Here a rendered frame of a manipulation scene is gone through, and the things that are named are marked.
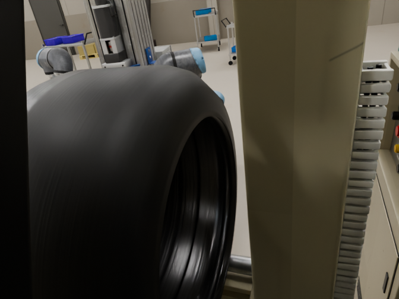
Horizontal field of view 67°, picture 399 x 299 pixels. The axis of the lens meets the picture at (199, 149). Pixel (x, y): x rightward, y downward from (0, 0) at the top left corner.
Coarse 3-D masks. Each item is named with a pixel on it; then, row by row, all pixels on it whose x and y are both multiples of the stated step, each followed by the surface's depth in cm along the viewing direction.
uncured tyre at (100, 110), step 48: (48, 96) 42; (96, 96) 39; (144, 96) 38; (192, 96) 45; (48, 144) 35; (96, 144) 34; (144, 144) 35; (192, 144) 79; (48, 192) 32; (96, 192) 31; (144, 192) 34; (192, 192) 83; (48, 240) 31; (96, 240) 31; (144, 240) 34; (192, 240) 80; (48, 288) 31; (96, 288) 31; (144, 288) 34; (192, 288) 72
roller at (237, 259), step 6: (234, 258) 77; (240, 258) 77; (246, 258) 77; (234, 264) 76; (240, 264) 76; (246, 264) 75; (228, 270) 77; (234, 270) 76; (240, 270) 76; (246, 270) 75
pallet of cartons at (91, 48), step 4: (88, 44) 958; (92, 44) 950; (80, 48) 953; (88, 48) 954; (92, 48) 955; (80, 52) 959; (88, 52) 960; (92, 52) 961; (96, 52) 960; (80, 56) 964; (84, 56) 996; (88, 56) 997; (92, 56) 996; (96, 56) 964
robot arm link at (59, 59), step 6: (54, 48) 158; (60, 48) 159; (48, 54) 157; (54, 54) 156; (60, 54) 156; (66, 54) 159; (48, 60) 158; (54, 60) 155; (60, 60) 155; (66, 60) 157; (54, 66) 156; (60, 66) 155; (66, 66) 157; (72, 66) 161; (54, 72) 157; (60, 72) 156
